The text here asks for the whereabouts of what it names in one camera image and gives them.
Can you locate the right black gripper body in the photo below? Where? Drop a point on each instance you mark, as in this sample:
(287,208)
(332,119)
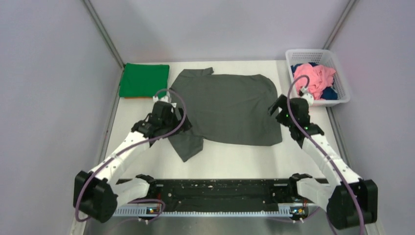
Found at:
(283,116)

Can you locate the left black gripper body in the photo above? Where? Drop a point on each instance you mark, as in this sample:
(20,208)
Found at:
(172,124)

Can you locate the dark grey t-shirt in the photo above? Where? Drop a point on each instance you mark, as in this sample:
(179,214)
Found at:
(225,108)

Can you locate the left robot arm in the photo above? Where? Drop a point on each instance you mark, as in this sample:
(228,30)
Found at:
(97,193)

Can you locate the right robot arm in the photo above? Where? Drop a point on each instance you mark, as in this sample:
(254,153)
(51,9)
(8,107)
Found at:
(347,198)

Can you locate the dark blue t-shirt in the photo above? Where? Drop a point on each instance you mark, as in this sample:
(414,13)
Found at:
(329,94)

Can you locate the pink t-shirt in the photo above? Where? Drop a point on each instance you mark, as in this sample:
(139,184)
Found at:
(313,81)

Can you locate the folded green t-shirt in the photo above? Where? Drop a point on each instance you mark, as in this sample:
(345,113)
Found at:
(143,80)

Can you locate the white plastic basket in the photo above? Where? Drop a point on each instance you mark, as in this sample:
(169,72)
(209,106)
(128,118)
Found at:
(322,57)

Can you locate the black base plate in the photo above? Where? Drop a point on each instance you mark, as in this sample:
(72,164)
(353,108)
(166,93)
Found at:
(224,195)

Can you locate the white slotted cable duct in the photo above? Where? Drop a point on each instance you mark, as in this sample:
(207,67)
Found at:
(142,211)

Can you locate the right corner metal post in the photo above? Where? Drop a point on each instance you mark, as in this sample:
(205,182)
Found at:
(340,23)

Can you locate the corner metal post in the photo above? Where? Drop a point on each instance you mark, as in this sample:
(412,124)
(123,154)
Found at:
(340,23)
(103,32)

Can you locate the left corner metal post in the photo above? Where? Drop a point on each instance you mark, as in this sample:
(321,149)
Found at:
(103,32)

